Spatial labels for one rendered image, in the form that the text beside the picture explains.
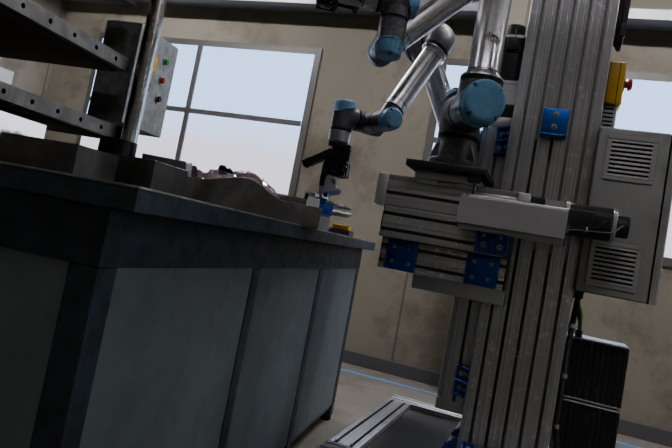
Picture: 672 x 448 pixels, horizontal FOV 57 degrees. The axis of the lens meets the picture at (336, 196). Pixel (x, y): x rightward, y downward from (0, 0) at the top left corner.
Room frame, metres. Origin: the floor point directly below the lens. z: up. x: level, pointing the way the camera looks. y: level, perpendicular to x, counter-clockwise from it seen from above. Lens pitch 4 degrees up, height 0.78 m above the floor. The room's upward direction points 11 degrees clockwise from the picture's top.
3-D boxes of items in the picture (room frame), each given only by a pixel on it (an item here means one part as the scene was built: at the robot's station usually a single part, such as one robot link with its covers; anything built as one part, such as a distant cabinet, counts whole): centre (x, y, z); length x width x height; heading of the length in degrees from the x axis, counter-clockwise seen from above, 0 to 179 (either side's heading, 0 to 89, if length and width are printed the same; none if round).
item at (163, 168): (1.39, 0.46, 0.83); 0.20 x 0.15 x 0.07; 76
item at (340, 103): (2.16, 0.02, 1.21); 0.09 x 0.08 x 0.11; 115
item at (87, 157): (1.21, 0.54, 0.83); 0.17 x 0.13 x 0.06; 76
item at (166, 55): (2.56, 0.91, 0.73); 0.30 x 0.22 x 1.47; 166
